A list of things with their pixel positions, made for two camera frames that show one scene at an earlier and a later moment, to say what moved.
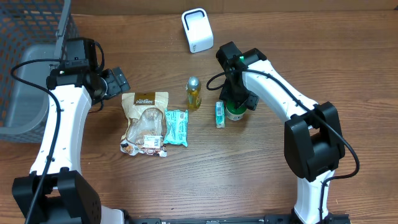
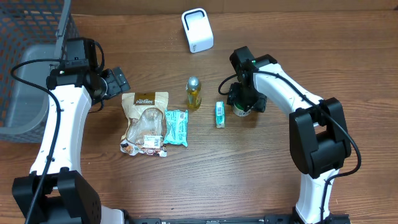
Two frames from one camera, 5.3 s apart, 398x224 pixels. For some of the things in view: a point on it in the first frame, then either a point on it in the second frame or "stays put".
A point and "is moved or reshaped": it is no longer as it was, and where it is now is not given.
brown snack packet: x=144 y=133 stays put
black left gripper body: x=112 y=86 stays put
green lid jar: x=232 y=112 is moved or reshaped
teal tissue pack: x=176 y=130 stays put
